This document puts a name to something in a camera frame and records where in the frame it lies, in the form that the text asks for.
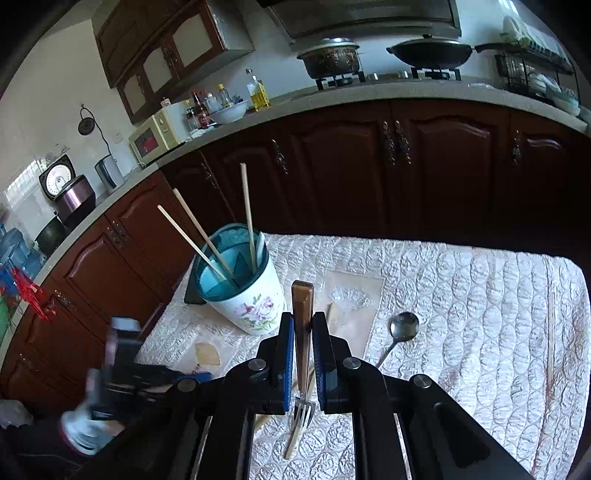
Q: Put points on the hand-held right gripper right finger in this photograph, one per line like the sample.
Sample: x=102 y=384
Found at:
x=321 y=355

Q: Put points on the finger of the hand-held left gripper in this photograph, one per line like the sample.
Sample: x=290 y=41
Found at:
x=199 y=379

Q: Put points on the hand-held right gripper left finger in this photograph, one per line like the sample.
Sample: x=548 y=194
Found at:
x=286 y=350

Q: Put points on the white floral utensil holder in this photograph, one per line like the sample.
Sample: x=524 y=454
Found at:
x=249 y=304

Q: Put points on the metal spoon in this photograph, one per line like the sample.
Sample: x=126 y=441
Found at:
x=404 y=325

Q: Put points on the white ceramic spoon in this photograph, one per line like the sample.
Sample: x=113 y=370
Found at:
x=263 y=247

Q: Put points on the red plastic bag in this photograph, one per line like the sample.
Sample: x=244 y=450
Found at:
x=30 y=291

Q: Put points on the black pot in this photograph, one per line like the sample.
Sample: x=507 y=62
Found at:
x=48 y=236

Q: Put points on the blue water jug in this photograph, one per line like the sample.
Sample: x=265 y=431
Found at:
x=18 y=251

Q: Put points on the white quilted tablecloth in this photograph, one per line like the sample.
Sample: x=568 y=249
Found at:
x=461 y=300

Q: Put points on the steel rice cooker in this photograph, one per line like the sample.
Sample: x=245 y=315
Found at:
x=76 y=201

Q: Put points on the round dial kitchen scale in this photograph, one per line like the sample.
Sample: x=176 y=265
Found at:
x=57 y=177

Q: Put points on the brown wooden base cabinet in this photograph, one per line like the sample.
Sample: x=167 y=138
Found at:
x=346 y=161

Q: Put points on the cream microwave oven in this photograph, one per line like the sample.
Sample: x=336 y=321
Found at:
x=154 y=134

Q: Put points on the white bowl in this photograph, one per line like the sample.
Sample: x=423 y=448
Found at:
x=228 y=112

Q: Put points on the small glass jar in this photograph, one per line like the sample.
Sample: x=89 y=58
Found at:
x=190 y=121

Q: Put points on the dark sauce bottle red label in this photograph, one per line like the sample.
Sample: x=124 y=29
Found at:
x=202 y=115

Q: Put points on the yellow cooking oil bottle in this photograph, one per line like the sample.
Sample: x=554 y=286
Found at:
x=259 y=94

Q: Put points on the clear plastic bottle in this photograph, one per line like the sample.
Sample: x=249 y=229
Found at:
x=211 y=102

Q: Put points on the yellow capped bottle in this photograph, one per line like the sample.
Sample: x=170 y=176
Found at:
x=225 y=97

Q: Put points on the grey stone countertop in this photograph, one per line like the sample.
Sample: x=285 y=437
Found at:
x=369 y=94

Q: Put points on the gas stove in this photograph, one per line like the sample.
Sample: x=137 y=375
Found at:
x=388 y=76

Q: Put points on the dark cooking pot with lid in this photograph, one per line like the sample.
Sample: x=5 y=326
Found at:
x=330 y=59

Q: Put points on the black wok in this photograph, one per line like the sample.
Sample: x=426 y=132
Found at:
x=434 y=51

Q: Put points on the steel range hood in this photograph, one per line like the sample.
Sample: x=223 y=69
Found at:
x=369 y=18

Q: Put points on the row of white plates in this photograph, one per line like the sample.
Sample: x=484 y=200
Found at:
x=531 y=37

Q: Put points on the black round wall hanger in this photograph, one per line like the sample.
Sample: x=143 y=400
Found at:
x=86 y=125

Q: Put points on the brown wooden wall cabinet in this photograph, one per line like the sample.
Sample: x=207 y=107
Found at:
x=171 y=50

